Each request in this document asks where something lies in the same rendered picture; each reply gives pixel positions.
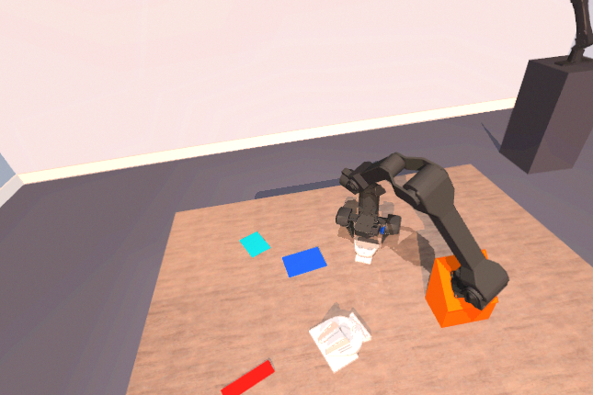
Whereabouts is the blue flat rectangular plate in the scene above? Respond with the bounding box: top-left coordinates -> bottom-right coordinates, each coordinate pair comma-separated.
282,247 -> 327,277

